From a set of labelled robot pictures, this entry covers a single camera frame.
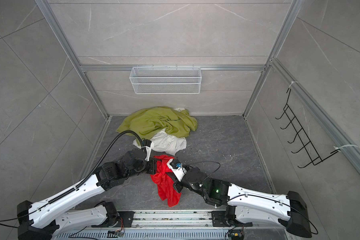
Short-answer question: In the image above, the red cloth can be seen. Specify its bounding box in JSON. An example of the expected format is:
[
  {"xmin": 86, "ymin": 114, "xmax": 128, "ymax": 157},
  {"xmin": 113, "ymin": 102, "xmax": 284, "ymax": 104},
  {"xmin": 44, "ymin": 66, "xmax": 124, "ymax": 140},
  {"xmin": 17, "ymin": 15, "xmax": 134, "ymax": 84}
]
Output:
[{"xmin": 151, "ymin": 155, "xmax": 181, "ymax": 207}]

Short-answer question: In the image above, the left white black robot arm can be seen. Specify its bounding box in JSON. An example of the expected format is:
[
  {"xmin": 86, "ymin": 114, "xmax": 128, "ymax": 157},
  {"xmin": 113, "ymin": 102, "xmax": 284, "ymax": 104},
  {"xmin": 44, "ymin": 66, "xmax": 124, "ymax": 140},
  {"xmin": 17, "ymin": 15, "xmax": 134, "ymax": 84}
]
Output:
[{"xmin": 17, "ymin": 149, "xmax": 158, "ymax": 240}]

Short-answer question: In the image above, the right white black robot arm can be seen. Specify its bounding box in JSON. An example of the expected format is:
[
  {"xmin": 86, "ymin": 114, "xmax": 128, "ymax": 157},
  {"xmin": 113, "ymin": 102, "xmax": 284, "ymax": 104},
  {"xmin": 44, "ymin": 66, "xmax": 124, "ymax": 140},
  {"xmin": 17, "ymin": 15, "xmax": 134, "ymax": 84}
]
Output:
[{"xmin": 167, "ymin": 167, "xmax": 314, "ymax": 238}]

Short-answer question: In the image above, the green cloth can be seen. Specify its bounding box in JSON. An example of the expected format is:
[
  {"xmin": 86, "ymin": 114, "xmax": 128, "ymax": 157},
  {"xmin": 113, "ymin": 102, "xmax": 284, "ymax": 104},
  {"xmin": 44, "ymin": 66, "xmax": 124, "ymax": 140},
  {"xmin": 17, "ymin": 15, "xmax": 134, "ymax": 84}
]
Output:
[{"xmin": 117, "ymin": 107, "xmax": 198, "ymax": 139}]

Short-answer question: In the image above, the patterned white cloth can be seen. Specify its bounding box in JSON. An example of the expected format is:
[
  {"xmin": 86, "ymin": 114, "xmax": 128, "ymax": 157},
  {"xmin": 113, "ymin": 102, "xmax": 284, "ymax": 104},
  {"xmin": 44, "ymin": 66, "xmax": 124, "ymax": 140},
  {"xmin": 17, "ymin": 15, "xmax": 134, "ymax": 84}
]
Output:
[{"xmin": 174, "ymin": 108, "xmax": 186, "ymax": 112}]

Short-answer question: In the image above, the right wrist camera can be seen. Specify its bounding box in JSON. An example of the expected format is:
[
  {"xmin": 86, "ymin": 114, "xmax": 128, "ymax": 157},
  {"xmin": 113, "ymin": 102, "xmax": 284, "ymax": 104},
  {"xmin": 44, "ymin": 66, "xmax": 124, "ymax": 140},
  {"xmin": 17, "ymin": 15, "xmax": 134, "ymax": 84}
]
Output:
[{"xmin": 167, "ymin": 159, "xmax": 187, "ymax": 182}]

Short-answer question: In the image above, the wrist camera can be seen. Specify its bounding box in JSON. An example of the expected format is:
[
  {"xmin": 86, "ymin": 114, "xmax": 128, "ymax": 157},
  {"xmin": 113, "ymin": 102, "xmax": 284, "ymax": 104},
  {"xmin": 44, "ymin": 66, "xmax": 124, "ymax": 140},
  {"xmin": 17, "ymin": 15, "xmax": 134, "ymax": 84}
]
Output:
[
  {"xmin": 167, "ymin": 159, "xmax": 187, "ymax": 182},
  {"xmin": 142, "ymin": 139, "xmax": 154, "ymax": 162}
]

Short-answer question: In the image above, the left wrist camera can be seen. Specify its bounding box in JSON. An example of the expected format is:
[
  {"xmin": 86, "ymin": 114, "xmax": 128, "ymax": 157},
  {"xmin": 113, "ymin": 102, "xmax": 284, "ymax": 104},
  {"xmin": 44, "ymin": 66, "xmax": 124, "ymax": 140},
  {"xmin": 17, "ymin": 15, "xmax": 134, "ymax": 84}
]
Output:
[{"xmin": 142, "ymin": 139, "xmax": 154, "ymax": 162}]

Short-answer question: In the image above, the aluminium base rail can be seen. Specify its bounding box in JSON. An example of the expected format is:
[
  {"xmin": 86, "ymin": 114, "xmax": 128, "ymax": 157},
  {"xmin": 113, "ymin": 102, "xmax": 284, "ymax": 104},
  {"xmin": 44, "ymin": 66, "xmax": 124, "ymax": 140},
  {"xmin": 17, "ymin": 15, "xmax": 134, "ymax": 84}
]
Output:
[{"xmin": 55, "ymin": 209, "xmax": 296, "ymax": 240}]

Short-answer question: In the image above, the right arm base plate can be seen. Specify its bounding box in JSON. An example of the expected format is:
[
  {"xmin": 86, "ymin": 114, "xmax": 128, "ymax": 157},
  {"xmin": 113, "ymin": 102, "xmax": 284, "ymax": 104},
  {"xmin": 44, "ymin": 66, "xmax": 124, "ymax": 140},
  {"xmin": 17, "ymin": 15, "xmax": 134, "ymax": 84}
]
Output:
[{"xmin": 211, "ymin": 211, "xmax": 253, "ymax": 227}]

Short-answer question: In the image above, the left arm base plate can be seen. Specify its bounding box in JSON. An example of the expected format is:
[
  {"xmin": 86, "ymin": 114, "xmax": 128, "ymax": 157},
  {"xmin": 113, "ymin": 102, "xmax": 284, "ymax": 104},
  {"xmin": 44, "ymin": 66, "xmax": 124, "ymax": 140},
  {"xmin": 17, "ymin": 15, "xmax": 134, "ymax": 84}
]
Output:
[{"xmin": 114, "ymin": 211, "xmax": 135, "ymax": 229}]

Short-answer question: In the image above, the white wire mesh basket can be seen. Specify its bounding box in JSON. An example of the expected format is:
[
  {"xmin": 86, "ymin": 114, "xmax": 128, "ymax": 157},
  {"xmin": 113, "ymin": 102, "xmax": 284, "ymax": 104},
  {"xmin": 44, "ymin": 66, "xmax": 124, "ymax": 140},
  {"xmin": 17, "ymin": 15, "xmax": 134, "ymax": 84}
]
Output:
[{"xmin": 130, "ymin": 67, "xmax": 202, "ymax": 95}]

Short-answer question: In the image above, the black wire hook rack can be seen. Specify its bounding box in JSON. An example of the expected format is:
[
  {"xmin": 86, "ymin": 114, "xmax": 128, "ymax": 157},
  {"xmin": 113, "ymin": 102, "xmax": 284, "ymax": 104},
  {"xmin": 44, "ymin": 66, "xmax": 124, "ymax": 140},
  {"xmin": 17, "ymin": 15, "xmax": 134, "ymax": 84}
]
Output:
[{"xmin": 275, "ymin": 89, "xmax": 341, "ymax": 169}]

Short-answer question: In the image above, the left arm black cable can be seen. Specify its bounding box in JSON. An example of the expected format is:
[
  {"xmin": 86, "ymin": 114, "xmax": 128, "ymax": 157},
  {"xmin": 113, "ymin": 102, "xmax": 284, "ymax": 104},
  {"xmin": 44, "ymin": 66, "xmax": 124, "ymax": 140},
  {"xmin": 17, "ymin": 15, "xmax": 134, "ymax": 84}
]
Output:
[{"xmin": 0, "ymin": 130, "xmax": 145, "ymax": 229}]

